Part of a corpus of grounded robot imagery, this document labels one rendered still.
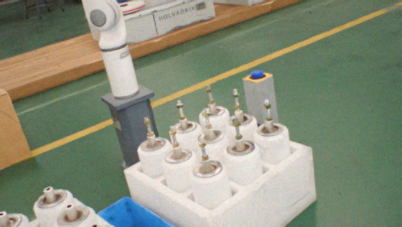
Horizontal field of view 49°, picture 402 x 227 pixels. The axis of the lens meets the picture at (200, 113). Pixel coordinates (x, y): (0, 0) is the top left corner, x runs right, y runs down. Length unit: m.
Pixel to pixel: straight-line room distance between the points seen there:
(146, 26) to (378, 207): 2.23
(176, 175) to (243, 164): 0.18
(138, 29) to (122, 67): 1.67
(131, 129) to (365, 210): 0.78
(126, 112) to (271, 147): 0.54
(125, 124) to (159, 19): 1.76
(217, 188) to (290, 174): 0.24
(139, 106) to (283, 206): 0.60
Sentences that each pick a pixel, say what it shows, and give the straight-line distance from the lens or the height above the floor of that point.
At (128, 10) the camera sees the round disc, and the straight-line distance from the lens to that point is 3.22.
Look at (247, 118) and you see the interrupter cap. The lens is 1.31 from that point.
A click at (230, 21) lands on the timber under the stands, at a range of 3.45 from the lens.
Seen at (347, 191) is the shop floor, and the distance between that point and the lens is 1.41.
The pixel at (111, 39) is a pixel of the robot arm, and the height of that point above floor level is 0.50.
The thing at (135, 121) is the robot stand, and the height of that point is 0.22.
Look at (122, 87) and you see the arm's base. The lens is 1.51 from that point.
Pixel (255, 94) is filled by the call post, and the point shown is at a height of 0.27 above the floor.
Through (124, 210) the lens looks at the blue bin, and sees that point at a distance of 1.34.
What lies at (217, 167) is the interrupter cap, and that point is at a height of 0.25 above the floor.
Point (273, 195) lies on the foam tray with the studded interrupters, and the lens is 1.20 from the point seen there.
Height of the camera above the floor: 0.82
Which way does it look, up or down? 24 degrees down
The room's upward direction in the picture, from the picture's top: 11 degrees counter-clockwise
